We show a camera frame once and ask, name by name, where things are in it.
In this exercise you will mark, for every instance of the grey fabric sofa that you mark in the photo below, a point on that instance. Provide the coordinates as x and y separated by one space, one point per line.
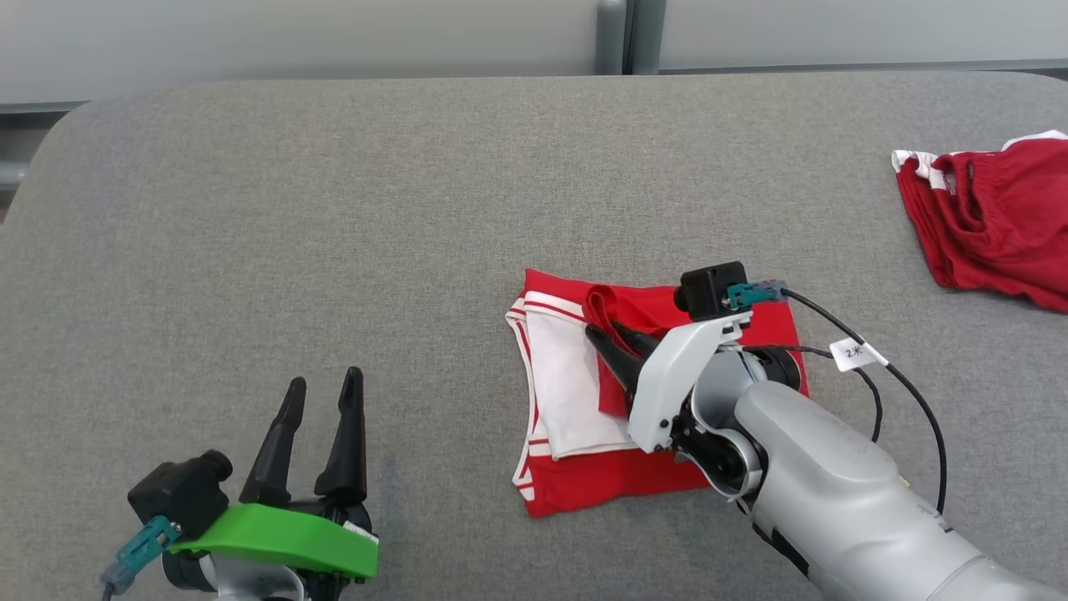
334 250

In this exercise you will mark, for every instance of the grey partition base rail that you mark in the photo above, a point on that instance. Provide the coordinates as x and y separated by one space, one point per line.
834 66

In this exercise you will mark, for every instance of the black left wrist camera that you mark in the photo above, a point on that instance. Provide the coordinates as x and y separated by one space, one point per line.
179 497

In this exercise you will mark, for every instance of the red Bulls jersey shirt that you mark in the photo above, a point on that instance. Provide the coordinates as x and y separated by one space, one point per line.
584 484

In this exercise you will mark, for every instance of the tall grey rounded post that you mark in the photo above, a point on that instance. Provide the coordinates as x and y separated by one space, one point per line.
648 37

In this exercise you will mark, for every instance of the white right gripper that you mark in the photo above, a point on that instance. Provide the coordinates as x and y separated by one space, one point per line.
667 392

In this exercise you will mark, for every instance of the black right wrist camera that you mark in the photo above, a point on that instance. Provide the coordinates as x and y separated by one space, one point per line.
709 288

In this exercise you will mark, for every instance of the short grey rounded post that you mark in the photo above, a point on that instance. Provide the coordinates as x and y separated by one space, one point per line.
612 37

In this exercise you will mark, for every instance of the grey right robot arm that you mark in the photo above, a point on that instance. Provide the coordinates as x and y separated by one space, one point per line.
834 492

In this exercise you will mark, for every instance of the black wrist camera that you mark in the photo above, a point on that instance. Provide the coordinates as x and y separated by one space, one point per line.
709 288
179 497

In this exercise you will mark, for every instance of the red Bulls shorts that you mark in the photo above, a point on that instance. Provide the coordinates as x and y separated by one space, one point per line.
1001 234

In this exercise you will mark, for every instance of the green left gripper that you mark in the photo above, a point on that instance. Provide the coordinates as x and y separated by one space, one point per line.
284 538

